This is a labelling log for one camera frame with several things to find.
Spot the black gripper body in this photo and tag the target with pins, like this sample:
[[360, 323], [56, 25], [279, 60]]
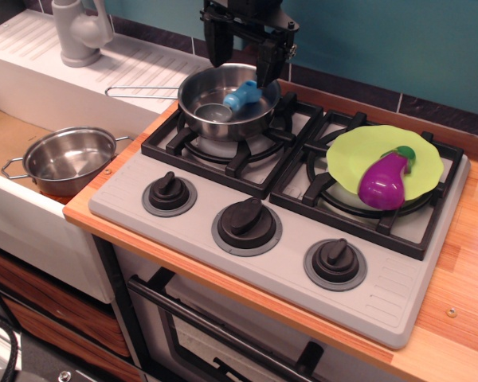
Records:
[[254, 21]]

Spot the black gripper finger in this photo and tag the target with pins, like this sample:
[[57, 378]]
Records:
[[219, 40], [271, 58]]

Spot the blue handled grey spoon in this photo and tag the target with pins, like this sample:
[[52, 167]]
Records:
[[222, 112]]

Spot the purple toy eggplant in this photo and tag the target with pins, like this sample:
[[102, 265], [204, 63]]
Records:
[[381, 186]]

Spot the steel frying pan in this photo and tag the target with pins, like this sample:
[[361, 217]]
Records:
[[210, 86]]

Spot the lime green plate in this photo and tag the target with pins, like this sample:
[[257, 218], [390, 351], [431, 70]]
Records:
[[353, 152]]

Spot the left black stove knob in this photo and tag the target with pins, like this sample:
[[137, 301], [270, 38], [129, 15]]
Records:
[[169, 196]]

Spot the black stove knob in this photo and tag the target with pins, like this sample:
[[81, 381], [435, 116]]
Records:
[[247, 228], [169, 196], [335, 265]]

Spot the middle black stove knob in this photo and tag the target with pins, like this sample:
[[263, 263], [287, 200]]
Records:
[[247, 228]]

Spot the right black stove knob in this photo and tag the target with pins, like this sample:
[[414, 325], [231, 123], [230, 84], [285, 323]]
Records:
[[335, 265]]

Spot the grey toy stove top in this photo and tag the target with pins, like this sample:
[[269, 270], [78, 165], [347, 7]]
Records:
[[384, 307]]

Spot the right black burner grate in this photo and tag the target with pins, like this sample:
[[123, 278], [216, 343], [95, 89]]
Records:
[[417, 229]]

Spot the black burner grate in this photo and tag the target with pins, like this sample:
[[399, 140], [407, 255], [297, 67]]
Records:
[[417, 229], [252, 166]]

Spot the left black burner grate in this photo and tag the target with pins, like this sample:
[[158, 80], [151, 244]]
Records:
[[252, 166]]

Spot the grey toy faucet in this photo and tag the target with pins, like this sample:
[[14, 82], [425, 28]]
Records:
[[81, 36]]

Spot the white toy sink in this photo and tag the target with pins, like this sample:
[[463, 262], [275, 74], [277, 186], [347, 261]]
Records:
[[39, 94]]

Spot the wooden drawer unit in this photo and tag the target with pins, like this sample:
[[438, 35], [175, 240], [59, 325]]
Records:
[[73, 323]]

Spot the steel two-handled pot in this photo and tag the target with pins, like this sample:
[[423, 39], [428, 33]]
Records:
[[62, 163]]

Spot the oven door with handle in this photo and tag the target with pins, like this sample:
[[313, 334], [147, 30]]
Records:
[[154, 291]]

